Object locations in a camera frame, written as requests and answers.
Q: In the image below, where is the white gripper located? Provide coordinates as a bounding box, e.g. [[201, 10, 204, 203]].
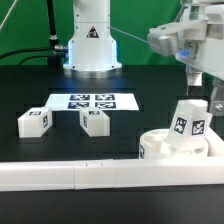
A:
[[175, 4, 224, 116]]

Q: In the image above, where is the white round stool seat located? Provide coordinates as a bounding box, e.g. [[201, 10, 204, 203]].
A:
[[139, 129, 208, 159]]

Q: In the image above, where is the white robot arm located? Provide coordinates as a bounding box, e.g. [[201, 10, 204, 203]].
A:
[[64, 0, 224, 116]]

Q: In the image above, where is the white sheet with tags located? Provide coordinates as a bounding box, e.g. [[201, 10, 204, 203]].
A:
[[45, 93, 139, 111]]

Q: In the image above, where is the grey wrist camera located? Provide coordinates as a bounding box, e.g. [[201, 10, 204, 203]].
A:
[[147, 20, 207, 56]]

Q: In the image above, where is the black cable with connector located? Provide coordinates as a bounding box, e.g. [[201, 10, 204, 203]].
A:
[[0, 44, 70, 65]]

